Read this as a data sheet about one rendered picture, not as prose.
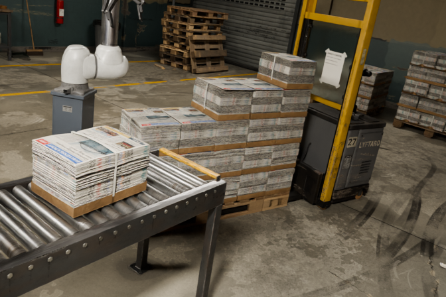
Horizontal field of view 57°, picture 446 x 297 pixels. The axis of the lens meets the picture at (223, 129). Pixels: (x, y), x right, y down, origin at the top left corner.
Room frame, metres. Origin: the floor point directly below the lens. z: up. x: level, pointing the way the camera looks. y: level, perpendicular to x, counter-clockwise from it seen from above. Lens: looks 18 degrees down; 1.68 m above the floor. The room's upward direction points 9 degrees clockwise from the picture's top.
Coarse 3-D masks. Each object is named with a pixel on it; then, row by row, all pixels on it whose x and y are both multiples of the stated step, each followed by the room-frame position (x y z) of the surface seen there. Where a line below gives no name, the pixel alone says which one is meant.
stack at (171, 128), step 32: (128, 128) 2.65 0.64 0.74; (160, 128) 2.54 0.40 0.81; (192, 128) 2.69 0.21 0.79; (224, 128) 2.85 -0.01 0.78; (256, 128) 3.02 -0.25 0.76; (192, 160) 2.70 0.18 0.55; (224, 160) 2.86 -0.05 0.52; (256, 160) 3.05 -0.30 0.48; (256, 192) 3.09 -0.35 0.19; (192, 224) 2.75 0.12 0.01
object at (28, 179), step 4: (152, 148) 2.18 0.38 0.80; (156, 148) 2.19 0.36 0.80; (152, 152) 2.15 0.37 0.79; (156, 152) 2.17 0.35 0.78; (32, 176) 1.64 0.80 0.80; (16, 180) 1.58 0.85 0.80; (20, 180) 1.59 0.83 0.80; (24, 180) 1.59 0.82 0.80; (28, 180) 1.60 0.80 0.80; (0, 184) 1.53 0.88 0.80; (4, 184) 1.54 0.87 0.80; (8, 184) 1.54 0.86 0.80; (12, 184) 1.55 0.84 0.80; (16, 184) 1.55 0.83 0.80; (20, 184) 1.56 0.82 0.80; (24, 184) 1.57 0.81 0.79; (28, 184) 1.59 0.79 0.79; (0, 188) 1.50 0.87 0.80; (4, 188) 1.51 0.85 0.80; (8, 188) 1.52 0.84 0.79; (12, 188) 1.53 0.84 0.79
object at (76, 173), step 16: (48, 144) 1.49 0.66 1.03; (64, 144) 1.51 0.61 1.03; (80, 144) 1.54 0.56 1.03; (48, 160) 1.44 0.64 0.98; (64, 160) 1.39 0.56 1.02; (80, 160) 1.39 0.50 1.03; (96, 160) 1.43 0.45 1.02; (48, 176) 1.46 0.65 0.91; (64, 176) 1.40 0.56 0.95; (80, 176) 1.38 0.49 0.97; (96, 176) 1.43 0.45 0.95; (48, 192) 1.45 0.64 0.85; (64, 192) 1.40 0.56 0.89; (80, 192) 1.38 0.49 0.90; (96, 192) 1.44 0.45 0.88
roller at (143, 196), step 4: (140, 192) 1.65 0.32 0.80; (144, 192) 1.65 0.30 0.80; (136, 196) 1.64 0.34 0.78; (140, 196) 1.63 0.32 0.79; (144, 196) 1.62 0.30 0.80; (148, 196) 1.62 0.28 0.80; (140, 200) 1.62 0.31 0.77; (144, 200) 1.61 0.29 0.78; (148, 200) 1.60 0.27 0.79; (152, 200) 1.60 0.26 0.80; (156, 200) 1.60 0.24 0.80; (148, 204) 1.59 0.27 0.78
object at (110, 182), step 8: (72, 136) 1.62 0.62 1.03; (80, 136) 1.63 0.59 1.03; (88, 144) 1.56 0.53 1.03; (96, 144) 1.57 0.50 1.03; (112, 152) 1.51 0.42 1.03; (120, 152) 1.53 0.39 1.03; (112, 160) 1.49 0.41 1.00; (120, 160) 1.53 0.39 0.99; (112, 168) 1.50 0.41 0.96; (120, 168) 1.53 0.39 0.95; (112, 176) 1.50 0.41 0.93; (112, 184) 1.51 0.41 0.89; (112, 192) 1.51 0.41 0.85
